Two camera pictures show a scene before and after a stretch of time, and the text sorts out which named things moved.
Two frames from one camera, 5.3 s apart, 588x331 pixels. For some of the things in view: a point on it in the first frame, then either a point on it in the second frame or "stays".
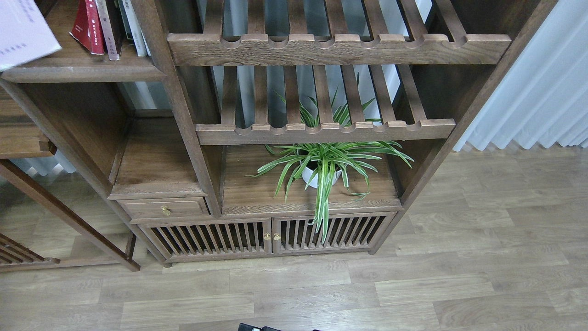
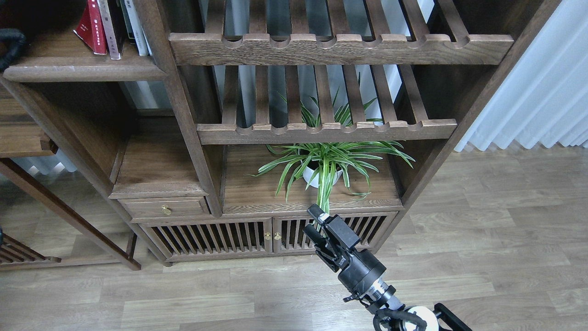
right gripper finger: (243, 327) → (359, 267)
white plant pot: (307, 173) stays
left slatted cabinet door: (192, 239) stays
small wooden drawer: (165, 208) stays
